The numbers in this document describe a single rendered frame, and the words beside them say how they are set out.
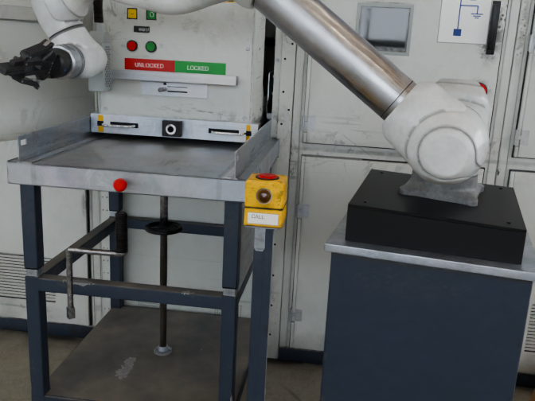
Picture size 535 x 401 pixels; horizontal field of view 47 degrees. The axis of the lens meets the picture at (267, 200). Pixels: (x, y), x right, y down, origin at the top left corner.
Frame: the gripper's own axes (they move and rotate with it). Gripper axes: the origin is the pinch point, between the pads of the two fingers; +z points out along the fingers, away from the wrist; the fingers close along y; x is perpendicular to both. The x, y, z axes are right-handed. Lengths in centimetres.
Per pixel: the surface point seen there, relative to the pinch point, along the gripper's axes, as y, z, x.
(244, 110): 3, -58, 43
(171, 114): -9, -56, 23
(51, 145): -24.2, -25.9, 3.5
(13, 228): -83, -70, -19
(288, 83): 13, -82, 49
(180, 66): 6, -57, 19
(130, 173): -13.1, -10.9, 31.6
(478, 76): 43, -85, 102
